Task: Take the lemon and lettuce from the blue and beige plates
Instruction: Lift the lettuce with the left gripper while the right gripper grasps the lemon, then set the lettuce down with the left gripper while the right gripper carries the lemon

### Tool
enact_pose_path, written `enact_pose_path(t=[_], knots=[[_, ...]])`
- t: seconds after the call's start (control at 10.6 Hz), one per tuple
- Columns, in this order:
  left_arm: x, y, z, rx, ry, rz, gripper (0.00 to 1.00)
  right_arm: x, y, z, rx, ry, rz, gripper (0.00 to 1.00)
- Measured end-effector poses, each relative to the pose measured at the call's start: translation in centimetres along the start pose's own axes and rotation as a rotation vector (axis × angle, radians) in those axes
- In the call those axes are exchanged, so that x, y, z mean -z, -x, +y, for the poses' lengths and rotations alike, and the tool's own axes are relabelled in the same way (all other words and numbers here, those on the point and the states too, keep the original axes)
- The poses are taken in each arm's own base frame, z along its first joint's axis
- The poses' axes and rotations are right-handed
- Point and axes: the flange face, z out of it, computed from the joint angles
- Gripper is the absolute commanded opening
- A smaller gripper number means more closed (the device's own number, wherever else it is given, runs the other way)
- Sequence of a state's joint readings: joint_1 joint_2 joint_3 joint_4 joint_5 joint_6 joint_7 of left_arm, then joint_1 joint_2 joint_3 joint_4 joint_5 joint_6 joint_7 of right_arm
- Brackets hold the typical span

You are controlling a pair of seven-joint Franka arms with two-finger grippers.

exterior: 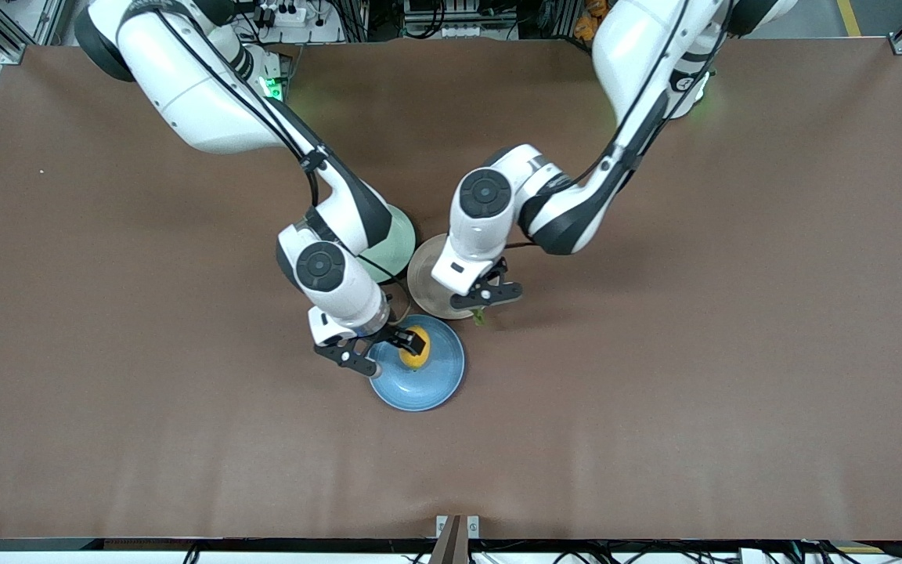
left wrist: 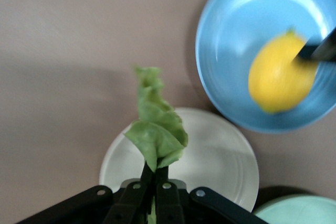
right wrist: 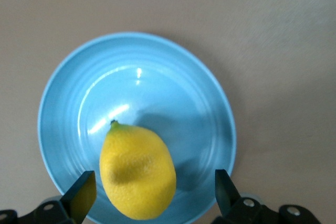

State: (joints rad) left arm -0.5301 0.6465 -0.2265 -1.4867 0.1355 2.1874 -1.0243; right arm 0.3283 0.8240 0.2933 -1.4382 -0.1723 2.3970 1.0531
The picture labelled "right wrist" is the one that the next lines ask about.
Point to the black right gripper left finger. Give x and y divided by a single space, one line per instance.
78 197

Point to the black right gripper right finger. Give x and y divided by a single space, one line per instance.
228 195

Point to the yellow lemon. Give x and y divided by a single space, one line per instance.
137 171

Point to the blue plate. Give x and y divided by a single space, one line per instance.
147 90

